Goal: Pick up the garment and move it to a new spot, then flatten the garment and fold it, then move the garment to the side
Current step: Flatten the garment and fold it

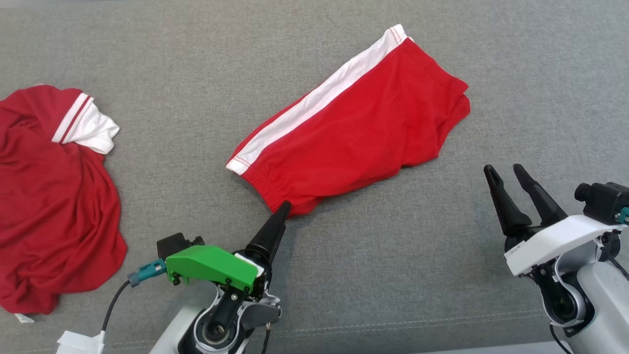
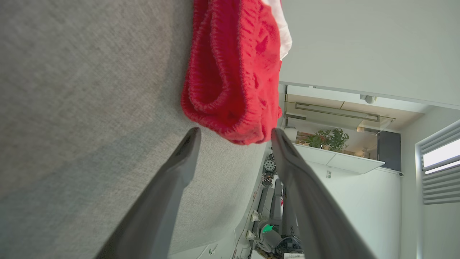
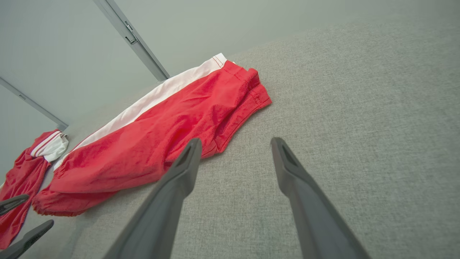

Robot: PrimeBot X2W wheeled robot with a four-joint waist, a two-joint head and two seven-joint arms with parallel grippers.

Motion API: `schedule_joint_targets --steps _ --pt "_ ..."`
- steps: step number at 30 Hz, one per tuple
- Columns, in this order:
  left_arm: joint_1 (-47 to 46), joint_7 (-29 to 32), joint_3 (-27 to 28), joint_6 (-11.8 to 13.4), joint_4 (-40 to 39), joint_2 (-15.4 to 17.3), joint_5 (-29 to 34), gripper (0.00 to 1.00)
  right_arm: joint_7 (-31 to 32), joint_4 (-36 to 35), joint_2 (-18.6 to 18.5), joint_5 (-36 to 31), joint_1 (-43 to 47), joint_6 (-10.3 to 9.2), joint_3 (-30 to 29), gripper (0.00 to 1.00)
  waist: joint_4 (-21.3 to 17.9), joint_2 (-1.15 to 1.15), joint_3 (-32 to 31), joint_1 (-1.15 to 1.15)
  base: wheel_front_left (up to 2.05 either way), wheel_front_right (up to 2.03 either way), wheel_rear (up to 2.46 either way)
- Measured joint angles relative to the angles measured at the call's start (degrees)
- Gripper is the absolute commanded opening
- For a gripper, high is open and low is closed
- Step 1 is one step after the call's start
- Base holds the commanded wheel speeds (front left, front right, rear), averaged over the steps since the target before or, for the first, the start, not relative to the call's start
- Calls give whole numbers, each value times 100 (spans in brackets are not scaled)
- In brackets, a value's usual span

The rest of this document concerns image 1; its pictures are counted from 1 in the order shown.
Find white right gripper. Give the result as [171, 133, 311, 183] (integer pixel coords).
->
[484, 164, 624, 276]

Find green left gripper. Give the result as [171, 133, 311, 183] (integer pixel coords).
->
[166, 200, 292, 299]

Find red shorts white stripe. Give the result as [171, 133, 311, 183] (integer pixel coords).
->
[226, 24, 471, 218]

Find red basketball jersey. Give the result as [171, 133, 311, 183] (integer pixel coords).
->
[0, 85, 128, 324]

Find grey fabric sofa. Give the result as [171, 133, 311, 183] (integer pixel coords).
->
[0, 0, 629, 354]

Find left cable teal connector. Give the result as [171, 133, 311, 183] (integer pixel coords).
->
[101, 259, 168, 337]

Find white tape tag on cable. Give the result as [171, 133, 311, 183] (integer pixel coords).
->
[56, 330, 107, 354]

